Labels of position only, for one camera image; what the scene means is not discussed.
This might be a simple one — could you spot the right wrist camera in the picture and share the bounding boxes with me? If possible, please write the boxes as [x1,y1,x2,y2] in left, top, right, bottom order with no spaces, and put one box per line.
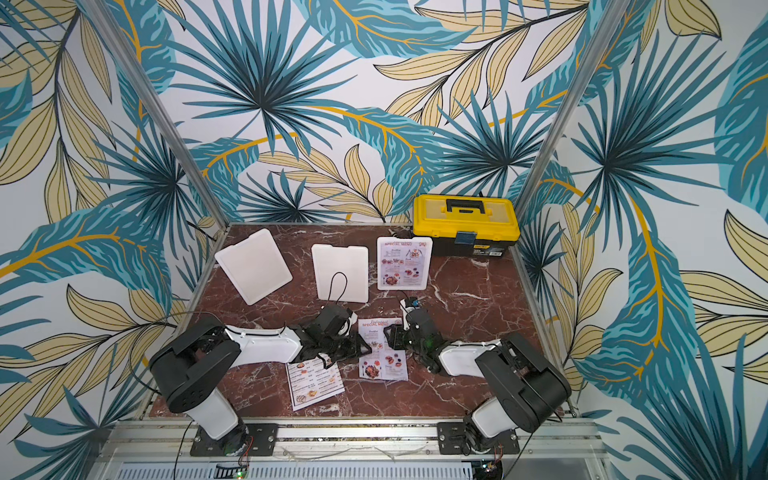
[400,297,427,331]

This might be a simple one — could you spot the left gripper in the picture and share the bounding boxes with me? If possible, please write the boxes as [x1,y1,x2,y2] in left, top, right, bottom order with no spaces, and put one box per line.
[322,329,374,363]

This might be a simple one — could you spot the pink menu sheet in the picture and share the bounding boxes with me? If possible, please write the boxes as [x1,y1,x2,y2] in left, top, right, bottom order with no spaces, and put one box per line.
[358,318,408,381]

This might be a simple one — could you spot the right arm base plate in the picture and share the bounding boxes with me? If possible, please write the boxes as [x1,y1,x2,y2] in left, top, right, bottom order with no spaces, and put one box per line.
[436,421,520,456]

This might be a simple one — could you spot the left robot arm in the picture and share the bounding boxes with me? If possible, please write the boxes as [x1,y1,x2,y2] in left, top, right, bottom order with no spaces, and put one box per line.
[149,304,372,456]

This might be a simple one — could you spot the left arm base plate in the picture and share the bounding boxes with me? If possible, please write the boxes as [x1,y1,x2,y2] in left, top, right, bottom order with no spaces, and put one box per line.
[190,423,278,458]

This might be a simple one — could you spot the yellow header menu sheet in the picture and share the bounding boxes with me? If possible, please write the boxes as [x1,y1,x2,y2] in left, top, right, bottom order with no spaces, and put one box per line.
[286,359,345,412]

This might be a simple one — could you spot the aluminium front rail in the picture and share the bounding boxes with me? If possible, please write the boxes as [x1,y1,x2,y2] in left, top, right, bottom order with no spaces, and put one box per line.
[88,417,616,479]

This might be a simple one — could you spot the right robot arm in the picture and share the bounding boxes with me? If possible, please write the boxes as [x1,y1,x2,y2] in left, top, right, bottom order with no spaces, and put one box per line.
[384,297,572,455]

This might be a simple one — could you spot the white menu rack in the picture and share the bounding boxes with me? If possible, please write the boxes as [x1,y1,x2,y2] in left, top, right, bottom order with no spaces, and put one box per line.
[376,236,434,292]
[311,244,369,304]
[215,229,293,305]

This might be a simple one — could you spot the yellow black toolbox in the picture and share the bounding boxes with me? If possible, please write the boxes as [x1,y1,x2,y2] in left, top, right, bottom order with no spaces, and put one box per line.
[412,194,520,258]

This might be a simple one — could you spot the restaurant special menu sheet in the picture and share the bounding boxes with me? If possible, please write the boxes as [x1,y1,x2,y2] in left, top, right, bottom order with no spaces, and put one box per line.
[379,238,431,288]

